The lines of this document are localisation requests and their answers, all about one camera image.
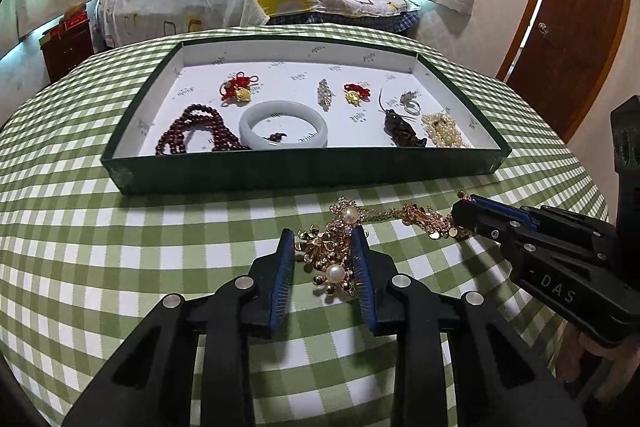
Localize rose gold chain necklace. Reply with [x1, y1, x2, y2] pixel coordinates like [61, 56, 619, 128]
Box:
[361, 190, 474, 242]

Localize green shallow tray box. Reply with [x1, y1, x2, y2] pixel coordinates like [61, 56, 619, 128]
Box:
[101, 36, 511, 194]

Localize black bead cord bracelet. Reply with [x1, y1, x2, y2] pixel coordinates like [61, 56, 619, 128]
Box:
[376, 86, 429, 148]

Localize green checkered tablecloth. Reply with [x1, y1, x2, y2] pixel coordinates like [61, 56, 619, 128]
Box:
[1, 25, 608, 426]

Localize pale jade bangle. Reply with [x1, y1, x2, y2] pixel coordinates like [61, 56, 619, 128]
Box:
[239, 100, 329, 150]

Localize person right hand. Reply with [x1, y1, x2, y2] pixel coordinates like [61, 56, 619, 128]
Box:
[555, 324, 639, 403]

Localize dark wooden nightstand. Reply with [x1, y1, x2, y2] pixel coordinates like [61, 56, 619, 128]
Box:
[40, 21, 94, 83]

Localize silver ring ornament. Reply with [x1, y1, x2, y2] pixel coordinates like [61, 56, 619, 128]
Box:
[399, 91, 421, 116]

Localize brown wooden door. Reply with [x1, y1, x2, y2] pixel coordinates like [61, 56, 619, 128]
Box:
[498, 0, 630, 141]

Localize red boxes on nightstand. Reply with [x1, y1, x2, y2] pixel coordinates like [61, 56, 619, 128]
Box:
[39, 3, 89, 46]

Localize small red gold charm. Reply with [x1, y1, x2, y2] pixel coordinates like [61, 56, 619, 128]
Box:
[343, 83, 371, 106]

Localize bed with patterned sheet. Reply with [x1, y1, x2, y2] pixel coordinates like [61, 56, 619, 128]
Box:
[93, 0, 420, 48]

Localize cream pearl bracelet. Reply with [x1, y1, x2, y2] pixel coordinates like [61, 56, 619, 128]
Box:
[420, 111, 471, 150]

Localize red knot gold charm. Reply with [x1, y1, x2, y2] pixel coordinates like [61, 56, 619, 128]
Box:
[219, 72, 259, 106]

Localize silver crystal brooch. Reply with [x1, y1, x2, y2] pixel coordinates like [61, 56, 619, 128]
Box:
[317, 79, 334, 112]

